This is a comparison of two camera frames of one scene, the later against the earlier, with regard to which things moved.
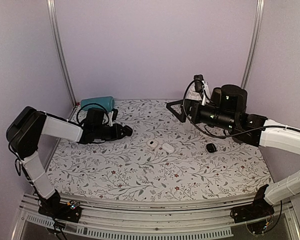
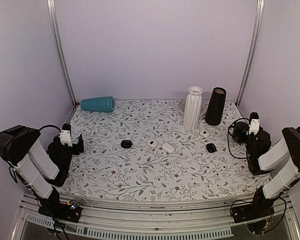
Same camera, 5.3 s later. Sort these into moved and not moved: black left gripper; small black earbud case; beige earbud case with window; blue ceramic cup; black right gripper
Moved: black right gripper; black left gripper
Not moved: beige earbud case with window; blue ceramic cup; small black earbud case
